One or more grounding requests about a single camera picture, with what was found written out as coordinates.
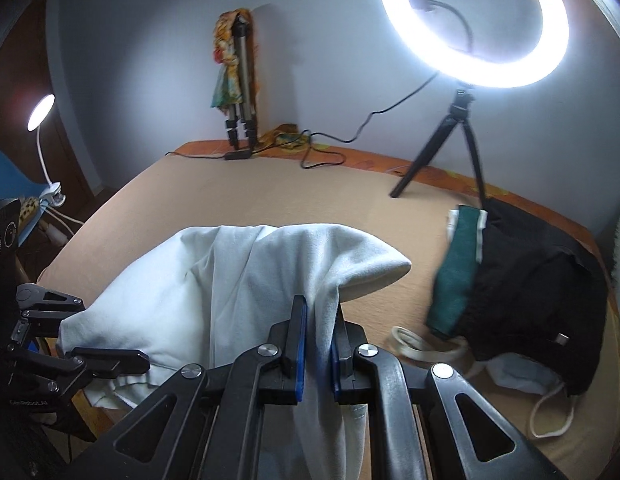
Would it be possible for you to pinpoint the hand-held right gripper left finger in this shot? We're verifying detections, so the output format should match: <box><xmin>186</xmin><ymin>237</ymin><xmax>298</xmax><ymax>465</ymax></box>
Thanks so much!
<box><xmin>72</xmin><ymin>295</ymin><xmax>311</xmax><ymax>480</ymax></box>

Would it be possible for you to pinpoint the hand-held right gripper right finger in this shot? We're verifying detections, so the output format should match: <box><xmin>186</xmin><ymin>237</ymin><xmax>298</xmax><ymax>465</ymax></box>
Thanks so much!
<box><xmin>330</xmin><ymin>306</ymin><xmax>570</xmax><ymax>480</ymax></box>

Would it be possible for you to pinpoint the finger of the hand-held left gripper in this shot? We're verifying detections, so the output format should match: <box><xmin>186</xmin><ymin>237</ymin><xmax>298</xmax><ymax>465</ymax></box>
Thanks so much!
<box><xmin>15</xmin><ymin>284</ymin><xmax>87</xmax><ymax>335</ymax></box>
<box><xmin>7</xmin><ymin>345</ymin><xmax>152</xmax><ymax>402</ymax></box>

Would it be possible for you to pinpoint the white shirt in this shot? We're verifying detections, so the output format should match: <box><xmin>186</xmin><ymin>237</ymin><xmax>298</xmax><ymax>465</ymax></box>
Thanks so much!
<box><xmin>57</xmin><ymin>222</ymin><xmax>413</xmax><ymax>480</ymax></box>

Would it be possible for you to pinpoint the leopard print cloth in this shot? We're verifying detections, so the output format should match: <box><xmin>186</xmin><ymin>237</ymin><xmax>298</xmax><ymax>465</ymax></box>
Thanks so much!
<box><xmin>17</xmin><ymin>195</ymin><xmax>44</xmax><ymax>235</ymax></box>

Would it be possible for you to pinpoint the beige elastic band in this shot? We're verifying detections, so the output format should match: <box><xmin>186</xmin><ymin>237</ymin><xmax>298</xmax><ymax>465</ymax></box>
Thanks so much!
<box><xmin>392</xmin><ymin>326</ymin><xmax>473</xmax><ymax>362</ymax></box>

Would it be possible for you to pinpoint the blue chair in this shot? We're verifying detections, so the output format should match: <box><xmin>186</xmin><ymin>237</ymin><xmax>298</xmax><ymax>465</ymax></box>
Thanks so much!
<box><xmin>0</xmin><ymin>147</ymin><xmax>47</xmax><ymax>247</ymax></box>

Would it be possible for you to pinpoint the green garment white trim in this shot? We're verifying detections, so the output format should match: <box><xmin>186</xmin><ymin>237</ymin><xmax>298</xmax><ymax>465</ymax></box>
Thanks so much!
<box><xmin>427</xmin><ymin>205</ymin><xmax>489</xmax><ymax>339</ymax></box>

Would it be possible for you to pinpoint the brown blanket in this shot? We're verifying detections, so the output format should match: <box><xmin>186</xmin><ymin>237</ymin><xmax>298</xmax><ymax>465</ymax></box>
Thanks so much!
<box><xmin>42</xmin><ymin>152</ymin><xmax>620</xmax><ymax>480</ymax></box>

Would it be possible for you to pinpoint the white clip desk lamp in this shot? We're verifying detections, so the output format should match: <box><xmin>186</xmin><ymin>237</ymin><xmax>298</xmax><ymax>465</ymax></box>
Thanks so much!
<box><xmin>27</xmin><ymin>94</ymin><xmax>69</xmax><ymax>209</ymax></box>

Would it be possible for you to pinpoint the white face mask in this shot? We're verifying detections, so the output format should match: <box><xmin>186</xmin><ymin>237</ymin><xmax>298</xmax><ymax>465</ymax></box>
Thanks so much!
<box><xmin>484</xmin><ymin>352</ymin><xmax>578</xmax><ymax>442</ymax></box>

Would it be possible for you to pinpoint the dark wooden wardrobe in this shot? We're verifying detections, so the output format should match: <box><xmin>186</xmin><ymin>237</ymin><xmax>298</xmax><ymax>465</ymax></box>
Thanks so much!
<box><xmin>0</xmin><ymin>0</ymin><xmax>99</xmax><ymax>196</ymax></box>

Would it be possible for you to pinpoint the yellow green crumpled cloth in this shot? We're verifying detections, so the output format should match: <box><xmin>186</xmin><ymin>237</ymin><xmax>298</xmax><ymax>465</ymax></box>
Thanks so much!
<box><xmin>260</xmin><ymin>124</ymin><xmax>313</xmax><ymax>151</ymax></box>

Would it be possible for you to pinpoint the black garment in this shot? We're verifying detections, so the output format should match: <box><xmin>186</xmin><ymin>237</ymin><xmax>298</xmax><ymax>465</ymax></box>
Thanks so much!
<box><xmin>455</xmin><ymin>197</ymin><xmax>608</xmax><ymax>397</ymax></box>

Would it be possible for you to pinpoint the folded grey tripod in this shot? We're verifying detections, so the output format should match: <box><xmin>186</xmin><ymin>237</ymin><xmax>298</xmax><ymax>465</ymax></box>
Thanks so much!
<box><xmin>224</xmin><ymin>15</ymin><xmax>259</xmax><ymax>151</ymax></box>

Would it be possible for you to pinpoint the colourful hanging cloth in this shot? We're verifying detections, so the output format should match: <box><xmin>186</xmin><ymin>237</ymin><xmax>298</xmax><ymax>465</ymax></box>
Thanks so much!
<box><xmin>211</xmin><ymin>7</ymin><xmax>265</xmax><ymax>112</ymax></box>

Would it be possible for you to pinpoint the white lamp cable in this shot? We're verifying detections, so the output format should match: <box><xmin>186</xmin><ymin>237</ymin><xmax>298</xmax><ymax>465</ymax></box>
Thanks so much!
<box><xmin>40</xmin><ymin>205</ymin><xmax>87</xmax><ymax>249</ymax></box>

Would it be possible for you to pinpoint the black ring light cable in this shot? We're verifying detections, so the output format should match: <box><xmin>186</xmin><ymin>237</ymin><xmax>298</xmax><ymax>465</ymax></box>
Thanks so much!
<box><xmin>165</xmin><ymin>71</ymin><xmax>441</xmax><ymax>172</ymax></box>

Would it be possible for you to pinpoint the black ring light tripod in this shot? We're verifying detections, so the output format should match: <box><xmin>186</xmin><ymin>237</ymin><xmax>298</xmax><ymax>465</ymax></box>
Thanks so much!
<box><xmin>390</xmin><ymin>82</ymin><xmax>491</xmax><ymax>211</ymax></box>

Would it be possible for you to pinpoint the white ring light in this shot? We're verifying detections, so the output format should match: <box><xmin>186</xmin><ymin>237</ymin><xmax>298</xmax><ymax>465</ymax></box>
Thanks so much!
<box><xmin>379</xmin><ymin>0</ymin><xmax>570</xmax><ymax>89</ymax></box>

